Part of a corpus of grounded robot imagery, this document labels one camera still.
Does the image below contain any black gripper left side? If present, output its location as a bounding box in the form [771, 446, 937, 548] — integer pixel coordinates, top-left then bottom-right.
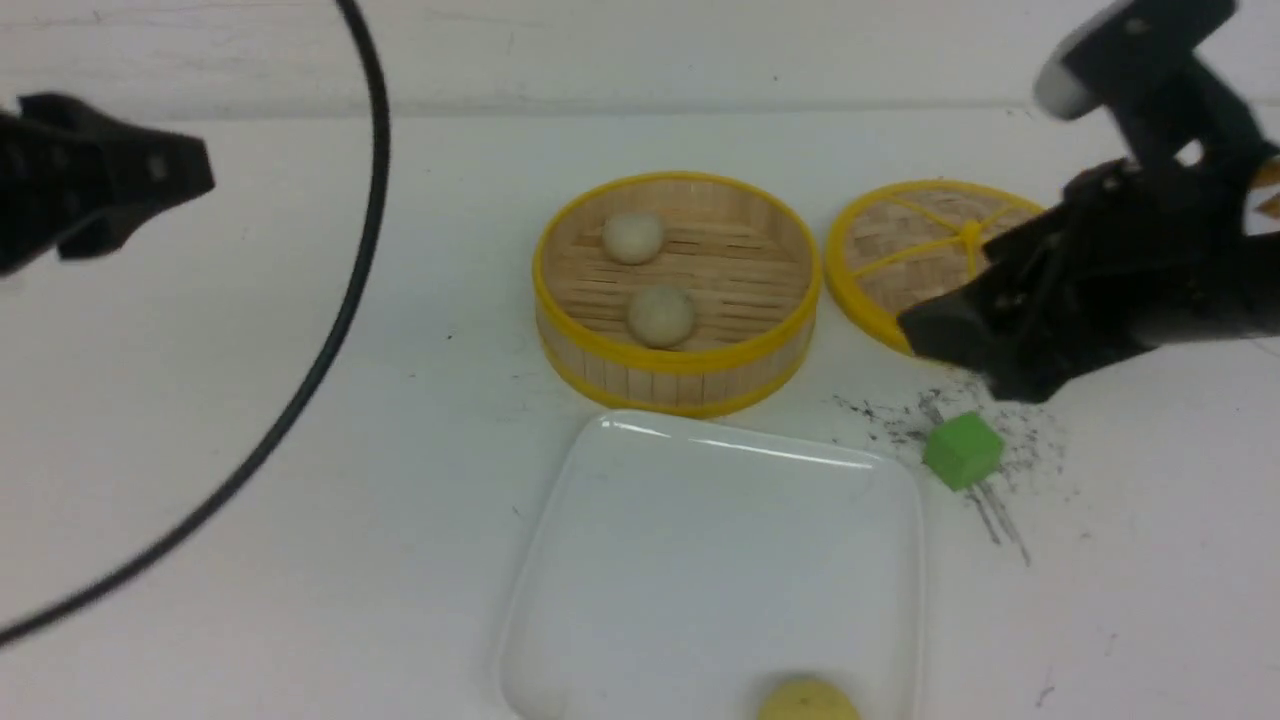
[1, 94, 215, 275]

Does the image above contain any white steamed bun front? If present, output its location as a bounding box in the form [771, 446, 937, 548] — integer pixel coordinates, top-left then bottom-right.
[626, 284, 698, 348]

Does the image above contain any yellow steamed bun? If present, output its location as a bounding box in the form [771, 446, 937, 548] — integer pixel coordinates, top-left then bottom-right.
[755, 676, 861, 720]

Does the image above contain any white steamed bun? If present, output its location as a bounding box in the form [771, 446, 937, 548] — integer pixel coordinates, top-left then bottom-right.
[626, 284, 698, 348]
[602, 211, 666, 266]

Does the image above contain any green cube block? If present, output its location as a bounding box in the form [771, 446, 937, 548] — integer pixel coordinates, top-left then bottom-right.
[922, 413, 1006, 493]

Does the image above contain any black cable left side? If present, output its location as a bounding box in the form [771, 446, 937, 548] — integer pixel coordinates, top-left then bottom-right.
[0, 0, 392, 646]

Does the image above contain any white square plate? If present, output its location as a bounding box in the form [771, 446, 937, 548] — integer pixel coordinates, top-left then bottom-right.
[494, 411, 927, 719]

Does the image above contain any yellow rimmed bamboo steamer basket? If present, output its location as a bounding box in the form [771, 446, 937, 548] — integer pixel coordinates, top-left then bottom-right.
[531, 172, 822, 418]

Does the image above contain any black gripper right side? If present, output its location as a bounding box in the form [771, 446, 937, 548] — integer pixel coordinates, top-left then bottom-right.
[899, 158, 1277, 401]

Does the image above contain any yellow rimmed bamboo steamer lid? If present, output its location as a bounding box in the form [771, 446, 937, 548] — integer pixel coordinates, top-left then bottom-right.
[824, 179, 1042, 356]

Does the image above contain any wrist camera right side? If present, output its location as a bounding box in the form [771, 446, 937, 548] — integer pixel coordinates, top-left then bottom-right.
[1033, 1, 1277, 183]

